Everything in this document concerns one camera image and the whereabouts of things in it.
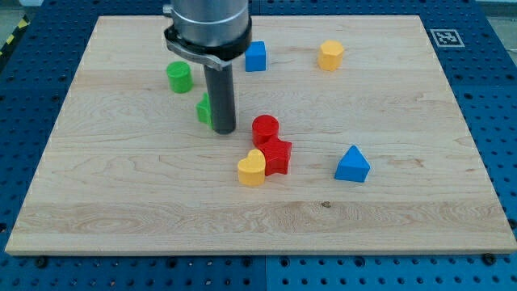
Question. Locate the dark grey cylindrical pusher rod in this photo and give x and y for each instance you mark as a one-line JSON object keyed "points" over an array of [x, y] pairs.
{"points": [[221, 99]]}

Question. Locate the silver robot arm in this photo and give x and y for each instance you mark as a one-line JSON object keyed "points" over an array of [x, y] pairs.
{"points": [[212, 33]]}

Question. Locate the blue triangle block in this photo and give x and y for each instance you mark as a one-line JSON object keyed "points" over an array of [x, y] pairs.
{"points": [[353, 166]]}

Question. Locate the green star block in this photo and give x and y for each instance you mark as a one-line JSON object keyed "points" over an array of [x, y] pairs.
{"points": [[203, 110]]}

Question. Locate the green cylinder block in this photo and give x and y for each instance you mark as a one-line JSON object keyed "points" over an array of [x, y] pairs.
{"points": [[179, 76]]}

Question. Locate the blue cube block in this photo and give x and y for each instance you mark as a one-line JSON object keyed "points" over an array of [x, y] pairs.
{"points": [[256, 57]]}

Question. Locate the red cylinder block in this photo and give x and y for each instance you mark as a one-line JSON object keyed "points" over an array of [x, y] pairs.
{"points": [[264, 128]]}

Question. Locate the red star block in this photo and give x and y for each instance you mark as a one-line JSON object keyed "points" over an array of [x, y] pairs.
{"points": [[277, 154]]}

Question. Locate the yellow heart block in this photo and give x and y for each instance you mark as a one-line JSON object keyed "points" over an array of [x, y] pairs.
{"points": [[251, 169]]}

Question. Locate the yellow hexagon block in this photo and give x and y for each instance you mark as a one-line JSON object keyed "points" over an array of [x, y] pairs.
{"points": [[330, 55]]}

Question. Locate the wooden board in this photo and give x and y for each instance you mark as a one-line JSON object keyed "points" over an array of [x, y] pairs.
{"points": [[129, 170]]}

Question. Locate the white fiducial marker tag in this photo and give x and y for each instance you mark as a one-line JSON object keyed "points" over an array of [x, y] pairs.
{"points": [[447, 38]]}

